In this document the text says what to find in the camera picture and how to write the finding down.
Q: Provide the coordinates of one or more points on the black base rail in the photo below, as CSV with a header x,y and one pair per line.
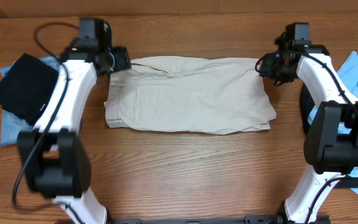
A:
x,y
191,221

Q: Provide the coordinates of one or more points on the folded blue denim jeans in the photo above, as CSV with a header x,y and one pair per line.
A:
x,y
11,125

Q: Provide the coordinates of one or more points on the beige khaki shorts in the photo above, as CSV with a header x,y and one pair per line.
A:
x,y
175,94

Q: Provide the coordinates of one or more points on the black Nike t-shirt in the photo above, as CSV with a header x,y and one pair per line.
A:
x,y
306,106

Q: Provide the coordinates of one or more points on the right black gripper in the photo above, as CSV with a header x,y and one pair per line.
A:
x,y
265,71

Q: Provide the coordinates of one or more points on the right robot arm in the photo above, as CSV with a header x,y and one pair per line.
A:
x,y
331,143

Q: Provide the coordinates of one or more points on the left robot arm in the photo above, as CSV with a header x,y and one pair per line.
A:
x,y
54,162

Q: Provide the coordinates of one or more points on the folded black garment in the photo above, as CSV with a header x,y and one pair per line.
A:
x,y
27,87

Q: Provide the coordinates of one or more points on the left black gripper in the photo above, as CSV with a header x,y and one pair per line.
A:
x,y
121,58

